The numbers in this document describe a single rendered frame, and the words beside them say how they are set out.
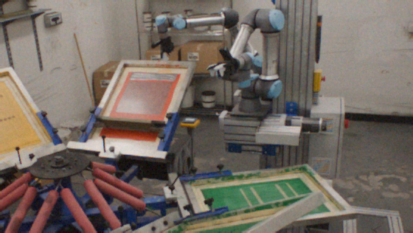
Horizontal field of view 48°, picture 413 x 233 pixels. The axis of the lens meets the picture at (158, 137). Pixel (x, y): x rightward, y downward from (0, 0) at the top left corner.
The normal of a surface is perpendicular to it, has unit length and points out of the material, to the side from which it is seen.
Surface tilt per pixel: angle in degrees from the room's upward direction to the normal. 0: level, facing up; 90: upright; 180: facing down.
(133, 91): 30
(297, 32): 90
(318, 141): 90
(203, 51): 88
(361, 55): 90
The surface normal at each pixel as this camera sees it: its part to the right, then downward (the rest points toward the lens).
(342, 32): -0.38, 0.37
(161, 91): -0.26, -0.61
